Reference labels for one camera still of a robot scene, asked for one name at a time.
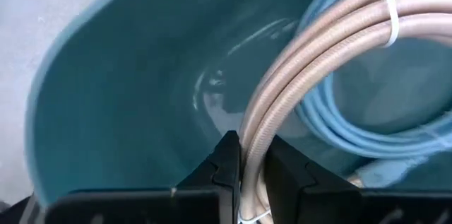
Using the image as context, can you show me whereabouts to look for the pale beige cable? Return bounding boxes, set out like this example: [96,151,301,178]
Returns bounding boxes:
[238,0,452,224]

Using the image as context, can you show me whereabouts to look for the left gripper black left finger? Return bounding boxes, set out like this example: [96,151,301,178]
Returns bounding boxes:
[44,130,243,224]

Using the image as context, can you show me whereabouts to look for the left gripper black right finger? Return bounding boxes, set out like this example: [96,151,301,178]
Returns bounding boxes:
[263,134,452,224]

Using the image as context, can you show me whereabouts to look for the teal plastic bin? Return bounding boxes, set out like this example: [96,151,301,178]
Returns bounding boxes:
[23,0,452,208]

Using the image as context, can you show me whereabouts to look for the thin light blue cable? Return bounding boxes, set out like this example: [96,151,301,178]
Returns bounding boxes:
[295,0,452,189]

